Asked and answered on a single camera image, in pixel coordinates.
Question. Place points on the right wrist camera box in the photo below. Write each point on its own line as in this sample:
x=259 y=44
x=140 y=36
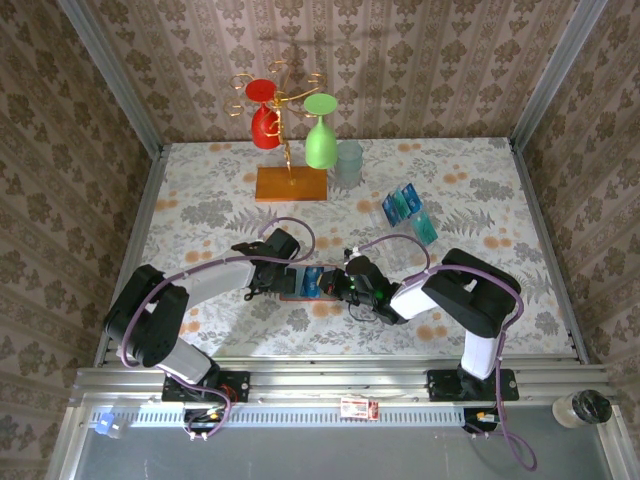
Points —
x=366 y=273

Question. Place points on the clear acrylic card stand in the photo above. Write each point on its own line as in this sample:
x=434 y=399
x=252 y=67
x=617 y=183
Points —
x=405 y=255

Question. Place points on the green wine glass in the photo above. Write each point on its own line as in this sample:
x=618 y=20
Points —
x=320 y=147

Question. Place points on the aluminium frame post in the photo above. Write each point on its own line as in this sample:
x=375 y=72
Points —
x=113 y=75
x=556 y=75

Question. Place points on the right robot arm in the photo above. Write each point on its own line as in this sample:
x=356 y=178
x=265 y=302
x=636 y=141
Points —
x=412 y=300

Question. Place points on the orange card holder wallet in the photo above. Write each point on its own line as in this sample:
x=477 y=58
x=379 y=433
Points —
x=310 y=300

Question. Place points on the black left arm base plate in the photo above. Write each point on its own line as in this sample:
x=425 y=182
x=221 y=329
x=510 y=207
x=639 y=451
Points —
x=240 y=385

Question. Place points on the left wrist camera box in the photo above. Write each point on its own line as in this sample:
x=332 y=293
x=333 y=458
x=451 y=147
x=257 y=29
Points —
x=282 y=245

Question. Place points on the blue plastic clip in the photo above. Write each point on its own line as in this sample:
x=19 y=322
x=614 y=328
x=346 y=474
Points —
x=104 y=424

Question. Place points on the teal credit card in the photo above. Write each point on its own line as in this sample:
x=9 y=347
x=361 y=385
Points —
x=425 y=227
x=401 y=202

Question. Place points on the yellow power connector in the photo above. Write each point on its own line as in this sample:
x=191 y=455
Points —
x=484 y=416
x=215 y=415

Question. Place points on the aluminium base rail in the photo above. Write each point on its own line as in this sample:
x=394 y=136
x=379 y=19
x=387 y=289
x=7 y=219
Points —
x=320 y=380

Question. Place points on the clear plastic cup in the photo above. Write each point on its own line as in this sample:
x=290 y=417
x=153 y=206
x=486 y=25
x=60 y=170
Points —
x=348 y=167

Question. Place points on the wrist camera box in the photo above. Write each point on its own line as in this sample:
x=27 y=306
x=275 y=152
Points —
x=282 y=245
x=366 y=273

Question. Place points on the floral patterned table cover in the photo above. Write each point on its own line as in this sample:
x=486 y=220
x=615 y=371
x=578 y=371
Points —
x=210 y=170

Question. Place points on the blue credit card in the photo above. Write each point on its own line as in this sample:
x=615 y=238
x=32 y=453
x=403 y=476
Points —
x=391 y=210
x=413 y=196
x=312 y=282

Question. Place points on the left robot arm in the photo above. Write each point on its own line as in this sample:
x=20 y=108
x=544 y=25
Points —
x=220 y=277

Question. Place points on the red wine glass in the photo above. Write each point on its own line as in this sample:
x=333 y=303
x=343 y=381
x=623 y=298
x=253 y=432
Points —
x=265 y=132

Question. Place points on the clear jar black lid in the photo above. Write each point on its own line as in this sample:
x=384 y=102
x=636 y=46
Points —
x=592 y=407

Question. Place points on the red white label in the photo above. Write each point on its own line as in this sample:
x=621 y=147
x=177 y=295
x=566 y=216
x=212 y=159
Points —
x=357 y=409

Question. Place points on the aluminium side rail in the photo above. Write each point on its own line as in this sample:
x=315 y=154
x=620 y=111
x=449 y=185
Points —
x=133 y=250
x=541 y=225

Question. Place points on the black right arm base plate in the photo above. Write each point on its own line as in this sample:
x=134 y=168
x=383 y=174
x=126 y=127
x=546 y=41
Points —
x=442 y=387

